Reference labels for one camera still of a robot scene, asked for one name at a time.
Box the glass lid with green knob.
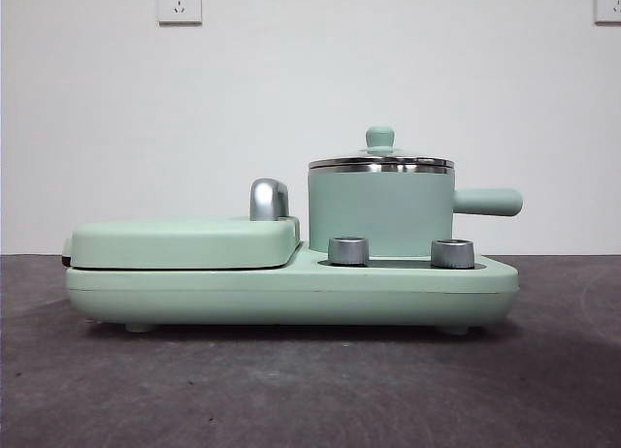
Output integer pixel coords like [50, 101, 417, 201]
[310, 125, 457, 169]

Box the silver control knob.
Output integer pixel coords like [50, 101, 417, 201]
[327, 235, 371, 266]
[430, 238, 475, 269]

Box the mint green breakfast machine base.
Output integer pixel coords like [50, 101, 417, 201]
[64, 240, 520, 335]

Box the mint green pot with handle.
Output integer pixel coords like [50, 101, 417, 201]
[308, 162, 524, 256]

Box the green griddle cover, silver handle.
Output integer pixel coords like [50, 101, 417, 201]
[61, 177, 302, 271]

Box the white wall socket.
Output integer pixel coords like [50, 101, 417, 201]
[155, 0, 203, 26]
[594, 0, 621, 25]

